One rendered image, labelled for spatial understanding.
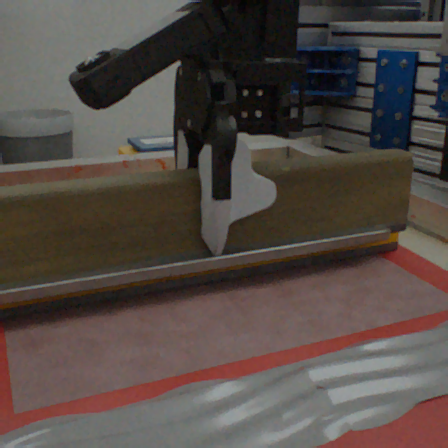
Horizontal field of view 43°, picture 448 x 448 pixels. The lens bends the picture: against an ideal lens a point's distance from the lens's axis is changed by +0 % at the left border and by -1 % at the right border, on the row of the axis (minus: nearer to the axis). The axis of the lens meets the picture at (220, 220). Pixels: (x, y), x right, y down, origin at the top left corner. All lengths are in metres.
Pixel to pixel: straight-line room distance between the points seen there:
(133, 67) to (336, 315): 0.23
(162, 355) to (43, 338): 0.09
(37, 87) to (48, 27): 0.38
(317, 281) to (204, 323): 0.12
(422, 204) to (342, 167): 0.16
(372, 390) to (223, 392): 0.09
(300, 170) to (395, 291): 0.13
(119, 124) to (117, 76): 3.59
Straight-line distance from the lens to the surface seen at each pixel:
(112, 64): 0.40
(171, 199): 0.43
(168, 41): 0.41
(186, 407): 0.34
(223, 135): 0.40
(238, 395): 0.35
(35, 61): 3.86
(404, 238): 0.62
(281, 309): 0.45
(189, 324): 0.43
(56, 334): 0.43
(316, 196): 0.49
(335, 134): 1.18
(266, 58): 0.44
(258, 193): 0.44
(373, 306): 0.47
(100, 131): 3.97
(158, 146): 0.95
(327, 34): 1.19
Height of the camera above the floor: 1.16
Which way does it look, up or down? 19 degrees down
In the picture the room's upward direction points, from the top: straight up
